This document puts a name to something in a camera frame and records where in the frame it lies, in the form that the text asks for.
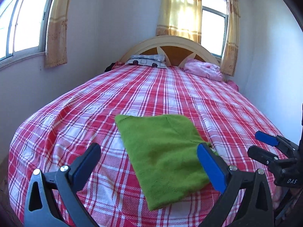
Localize right window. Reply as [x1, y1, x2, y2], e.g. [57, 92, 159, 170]
[201, 0, 228, 58]

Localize cream wooden headboard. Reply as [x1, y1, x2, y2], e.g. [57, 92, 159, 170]
[120, 35, 219, 68]

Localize yellow middle curtain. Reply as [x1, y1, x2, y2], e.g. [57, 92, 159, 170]
[156, 0, 202, 43]

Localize green orange white striped sweater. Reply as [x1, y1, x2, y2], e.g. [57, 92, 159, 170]
[115, 114, 209, 211]

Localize left window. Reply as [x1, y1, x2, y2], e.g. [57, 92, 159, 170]
[1, 0, 52, 69]

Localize grey patterned pillow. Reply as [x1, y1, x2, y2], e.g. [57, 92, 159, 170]
[126, 54, 167, 69]

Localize pink pillow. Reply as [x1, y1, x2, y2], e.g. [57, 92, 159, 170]
[183, 58, 224, 82]

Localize window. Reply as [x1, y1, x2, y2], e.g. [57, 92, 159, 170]
[1, 0, 52, 69]
[201, 0, 228, 58]

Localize yellow right curtain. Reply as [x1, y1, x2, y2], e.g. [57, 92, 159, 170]
[220, 0, 240, 76]

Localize red white plaid bedsheet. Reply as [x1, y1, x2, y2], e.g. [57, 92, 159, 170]
[7, 64, 288, 227]

